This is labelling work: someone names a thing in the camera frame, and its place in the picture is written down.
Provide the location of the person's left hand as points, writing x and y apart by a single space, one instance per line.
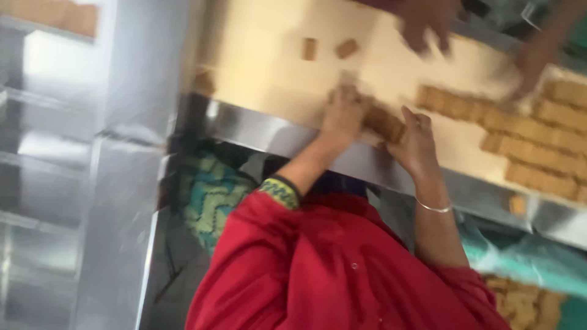
341 117

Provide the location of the person's right hand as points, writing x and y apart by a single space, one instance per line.
417 146

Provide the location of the person's right fingers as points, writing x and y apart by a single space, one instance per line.
417 121

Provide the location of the person's left fingers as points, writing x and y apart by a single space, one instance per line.
346 95

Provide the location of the short row of brown biscuits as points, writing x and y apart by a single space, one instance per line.
384 123

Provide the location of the single brown biscuit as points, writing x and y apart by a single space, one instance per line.
204 82
347 48
517 205
309 49

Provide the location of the cream conveyor belt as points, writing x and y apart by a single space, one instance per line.
266 59

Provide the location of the silver bangle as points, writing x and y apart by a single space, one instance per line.
433 209

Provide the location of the green patterned sleeve cuff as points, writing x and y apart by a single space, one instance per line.
280 192

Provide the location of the long rows of brown biscuits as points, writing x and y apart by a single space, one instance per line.
536 137

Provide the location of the green patterned cloth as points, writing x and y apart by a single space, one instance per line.
208 201

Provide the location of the teal plastic bag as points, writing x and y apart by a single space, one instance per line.
527 256

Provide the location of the red garment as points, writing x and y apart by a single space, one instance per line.
330 275

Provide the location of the heap of broken biscuits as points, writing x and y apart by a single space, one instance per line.
527 305

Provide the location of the steel cabinet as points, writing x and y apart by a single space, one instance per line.
91 183

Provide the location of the steel conveyor frame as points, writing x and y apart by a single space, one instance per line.
275 133

